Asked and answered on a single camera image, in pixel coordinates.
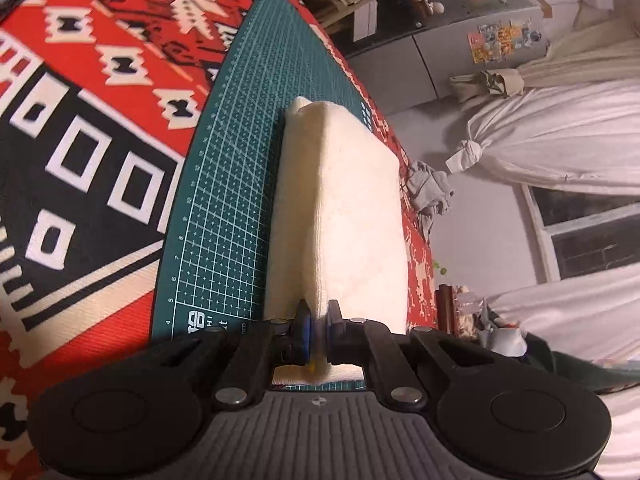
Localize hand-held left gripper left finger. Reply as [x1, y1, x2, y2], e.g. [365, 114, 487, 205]
[139, 300, 317, 407]

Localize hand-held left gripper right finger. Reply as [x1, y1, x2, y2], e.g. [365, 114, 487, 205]
[325, 300, 493, 407]

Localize white knit v-neck sweater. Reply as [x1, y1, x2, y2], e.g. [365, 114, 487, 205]
[262, 96, 407, 386]

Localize wooden side table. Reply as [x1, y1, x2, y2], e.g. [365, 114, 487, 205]
[437, 284, 466, 336]

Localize green cutting mat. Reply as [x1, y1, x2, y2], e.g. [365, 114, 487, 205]
[149, 0, 401, 391]

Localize crumpled grey garment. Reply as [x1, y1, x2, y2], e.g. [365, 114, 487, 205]
[400, 160, 455, 241]

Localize white ceramic cup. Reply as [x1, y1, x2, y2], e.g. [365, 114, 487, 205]
[492, 327, 528, 356]

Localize dark green cloth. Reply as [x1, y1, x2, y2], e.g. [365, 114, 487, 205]
[525, 332, 640, 396]

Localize grey refrigerator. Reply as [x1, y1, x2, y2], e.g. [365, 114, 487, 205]
[340, 0, 551, 116]

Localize beige hanging cloth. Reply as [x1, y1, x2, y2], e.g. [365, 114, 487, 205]
[450, 67, 526, 103]

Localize tied white curtain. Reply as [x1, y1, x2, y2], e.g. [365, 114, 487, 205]
[445, 5, 640, 191]

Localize white cardboard box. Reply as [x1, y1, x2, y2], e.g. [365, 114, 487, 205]
[352, 0, 381, 43]

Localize red patterned blanket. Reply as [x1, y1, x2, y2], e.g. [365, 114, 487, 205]
[0, 0, 441, 480]

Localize colourful fridge magnets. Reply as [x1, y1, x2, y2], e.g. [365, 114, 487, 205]
[467, 21, 543, 66]

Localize white window frame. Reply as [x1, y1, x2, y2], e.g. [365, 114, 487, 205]
[520, 182, 640, 285]

